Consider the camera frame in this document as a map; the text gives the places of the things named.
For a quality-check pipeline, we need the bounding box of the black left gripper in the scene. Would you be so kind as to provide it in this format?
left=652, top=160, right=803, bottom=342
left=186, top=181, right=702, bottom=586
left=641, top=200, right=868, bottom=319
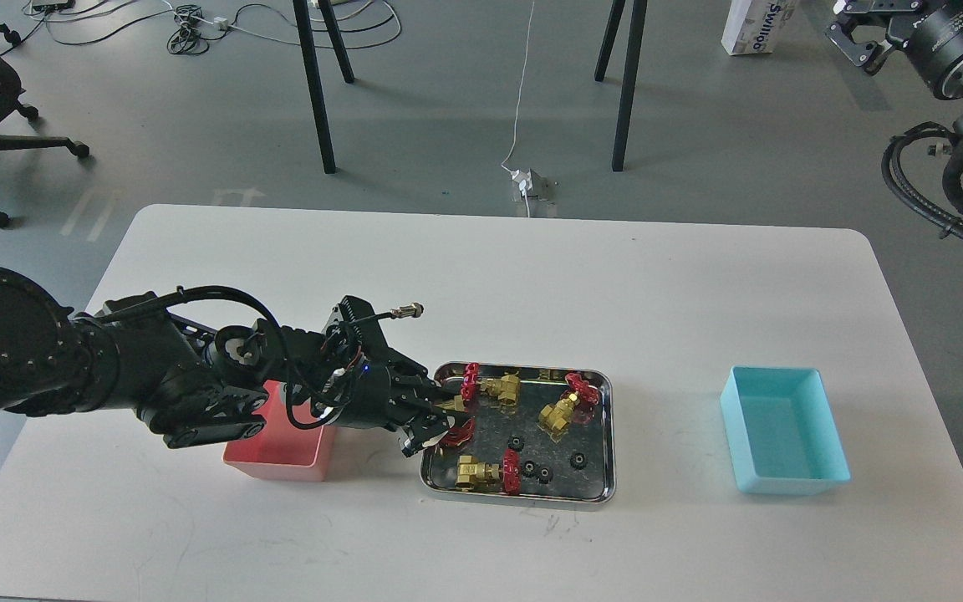
left=314, top=296, right=460, bottom=457

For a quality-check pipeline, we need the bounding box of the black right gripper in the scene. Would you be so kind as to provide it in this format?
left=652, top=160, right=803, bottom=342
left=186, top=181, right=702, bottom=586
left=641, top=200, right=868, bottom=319
left=825, top=0, right=963, bottom=101

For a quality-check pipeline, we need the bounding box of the brass valve red handle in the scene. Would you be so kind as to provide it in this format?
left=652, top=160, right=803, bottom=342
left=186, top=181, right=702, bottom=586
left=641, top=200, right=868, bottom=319
left=436, top=394, right=476, bottom=448

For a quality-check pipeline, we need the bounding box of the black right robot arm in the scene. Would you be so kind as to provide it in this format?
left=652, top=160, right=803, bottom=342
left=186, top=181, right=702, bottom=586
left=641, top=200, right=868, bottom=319
left=827, top=1, right=963, bottom=241

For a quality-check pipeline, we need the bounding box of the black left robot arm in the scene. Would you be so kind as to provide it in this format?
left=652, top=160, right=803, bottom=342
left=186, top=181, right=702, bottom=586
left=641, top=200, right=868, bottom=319
left=0, top=267, right=469, bottom=457

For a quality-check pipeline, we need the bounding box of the brass valve bottom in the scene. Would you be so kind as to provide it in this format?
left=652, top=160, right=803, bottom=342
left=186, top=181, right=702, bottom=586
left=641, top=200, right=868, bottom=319
left=455, top=448, right=522, bottom=496

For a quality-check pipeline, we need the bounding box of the white cardboard box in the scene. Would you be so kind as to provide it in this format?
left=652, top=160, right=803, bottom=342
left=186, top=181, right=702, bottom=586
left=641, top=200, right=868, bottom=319
left=721, top=0, right=800, bottom=56

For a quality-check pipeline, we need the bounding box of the brass valve top right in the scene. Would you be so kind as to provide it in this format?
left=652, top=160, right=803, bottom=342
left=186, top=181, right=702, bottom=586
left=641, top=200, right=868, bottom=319
left=538, top=372, right=600, bottom=442

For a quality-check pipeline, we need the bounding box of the pink plastic box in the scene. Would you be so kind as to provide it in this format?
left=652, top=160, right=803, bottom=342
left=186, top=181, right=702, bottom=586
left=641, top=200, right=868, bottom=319
left=222, top=380, right=338, bottom=482

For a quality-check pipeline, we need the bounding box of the blue plastic box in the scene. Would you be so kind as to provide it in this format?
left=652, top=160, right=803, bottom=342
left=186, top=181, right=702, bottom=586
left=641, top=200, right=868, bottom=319
left=719, top=365, right=851, bottom=496

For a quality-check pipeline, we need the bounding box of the metal tray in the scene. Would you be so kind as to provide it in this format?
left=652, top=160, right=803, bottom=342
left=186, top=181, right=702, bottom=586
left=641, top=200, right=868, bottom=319
left=420, top=362, right=615, bottom=503

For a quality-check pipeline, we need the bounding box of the black stand leg right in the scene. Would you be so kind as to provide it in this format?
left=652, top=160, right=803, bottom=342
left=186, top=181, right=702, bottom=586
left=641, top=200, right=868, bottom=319
left=594, top=0, right=649, bottom=172

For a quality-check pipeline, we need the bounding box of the black stand leg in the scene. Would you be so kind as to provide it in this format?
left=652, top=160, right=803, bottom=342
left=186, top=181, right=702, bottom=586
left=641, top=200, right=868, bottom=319
left=292, top=1, right=354, bottom=174
left=594, top=0, right=649, bottom=172

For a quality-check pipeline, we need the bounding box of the white power adapter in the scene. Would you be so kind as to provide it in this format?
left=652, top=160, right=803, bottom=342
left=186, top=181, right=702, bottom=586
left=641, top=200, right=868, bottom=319
left=511, top=169, right=549, bottom=202

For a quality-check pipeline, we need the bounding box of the black stand leg left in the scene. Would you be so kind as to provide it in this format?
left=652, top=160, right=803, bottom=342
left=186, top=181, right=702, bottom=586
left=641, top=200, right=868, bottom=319
left=292, top=1, right=354, bottom=174

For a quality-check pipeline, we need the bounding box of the white cable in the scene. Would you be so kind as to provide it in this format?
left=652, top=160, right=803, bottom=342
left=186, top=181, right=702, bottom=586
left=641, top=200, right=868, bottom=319
left=500, top=0, right=538, bottom=220

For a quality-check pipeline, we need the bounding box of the black cable bundle floor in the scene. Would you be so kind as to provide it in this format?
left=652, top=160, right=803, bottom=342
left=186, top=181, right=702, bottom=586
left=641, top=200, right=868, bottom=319
left=166, top=4, right=210, bottom=56

